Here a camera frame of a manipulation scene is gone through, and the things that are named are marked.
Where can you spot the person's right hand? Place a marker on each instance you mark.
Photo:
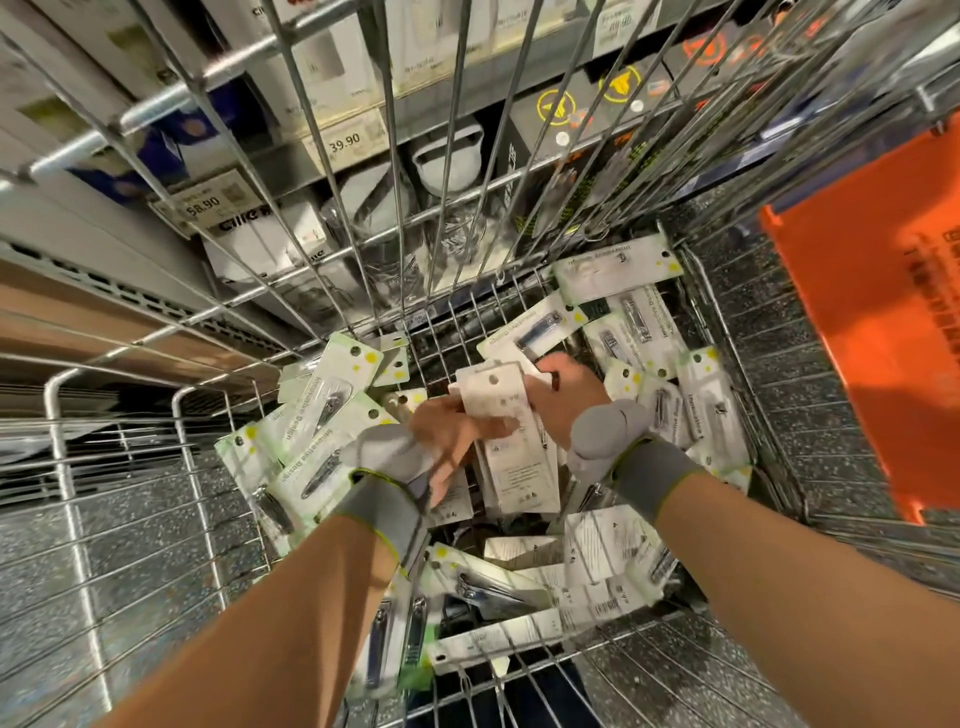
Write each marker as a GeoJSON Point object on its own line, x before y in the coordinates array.
{"type": "Point", "coordinates": [570, 393]}

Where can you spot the person's left hand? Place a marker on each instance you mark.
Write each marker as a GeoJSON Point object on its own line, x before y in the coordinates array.
{"type": "Point", "coordinates": [450, 435]}

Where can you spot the white carded nail clipper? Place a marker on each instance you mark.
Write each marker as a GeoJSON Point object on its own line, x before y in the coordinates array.
{"type": "Point", "coordinates": [510, 443]}

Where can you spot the pile of packets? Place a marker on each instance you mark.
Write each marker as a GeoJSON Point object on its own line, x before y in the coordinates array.
{"type": "Point", "coordinates": [615, 555]}

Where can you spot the person's left forearm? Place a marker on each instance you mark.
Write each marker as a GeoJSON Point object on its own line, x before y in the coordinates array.
{"type": "Point", "coordinates": [255, 638]}

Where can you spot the person's right forearm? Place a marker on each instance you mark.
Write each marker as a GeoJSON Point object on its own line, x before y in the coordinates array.
{"type": "Point", "coordinates": [810, 615]}

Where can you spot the grey kitchenware shelf unit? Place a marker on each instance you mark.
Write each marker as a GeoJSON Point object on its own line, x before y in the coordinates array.
{"type": "Point", "coordinates": [90, 225]}

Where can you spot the grey wrist tracker band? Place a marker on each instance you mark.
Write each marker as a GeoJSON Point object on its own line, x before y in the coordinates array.
{"type": "Point", "coordinates": [638, 450]}
{"type": "Point", "coordinates": [387, 495]}

